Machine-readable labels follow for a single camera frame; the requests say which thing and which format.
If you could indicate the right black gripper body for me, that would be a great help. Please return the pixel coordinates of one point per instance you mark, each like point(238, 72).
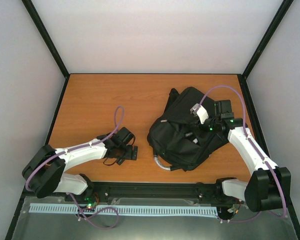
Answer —
point(215, 126)

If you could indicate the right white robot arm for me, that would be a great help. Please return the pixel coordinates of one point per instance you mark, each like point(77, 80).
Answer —
point(269, 185)

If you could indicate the light blue cable duct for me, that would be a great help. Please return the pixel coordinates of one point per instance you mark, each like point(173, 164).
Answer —
point(131, 210)

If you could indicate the left black frame post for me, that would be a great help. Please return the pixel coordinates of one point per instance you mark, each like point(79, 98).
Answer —
point(40, 26)

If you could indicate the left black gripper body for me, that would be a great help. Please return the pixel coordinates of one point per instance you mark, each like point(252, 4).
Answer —
point(124, 155)

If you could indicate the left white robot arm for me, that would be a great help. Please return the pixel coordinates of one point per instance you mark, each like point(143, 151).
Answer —
point(46, 173)

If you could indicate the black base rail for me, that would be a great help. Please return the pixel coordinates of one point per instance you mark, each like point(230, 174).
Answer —
point(107, 192)

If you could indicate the right black frame post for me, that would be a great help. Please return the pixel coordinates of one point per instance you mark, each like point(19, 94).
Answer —
point(271, 29)

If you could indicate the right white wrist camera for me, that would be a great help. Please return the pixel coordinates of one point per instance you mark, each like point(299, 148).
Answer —
point(199, 111)

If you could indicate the black student backpack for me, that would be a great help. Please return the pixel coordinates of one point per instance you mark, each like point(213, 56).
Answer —
point(167, 134)

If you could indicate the black frame post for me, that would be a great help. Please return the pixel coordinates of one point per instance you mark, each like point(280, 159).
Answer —
point(271, 29)
point(40, 26)

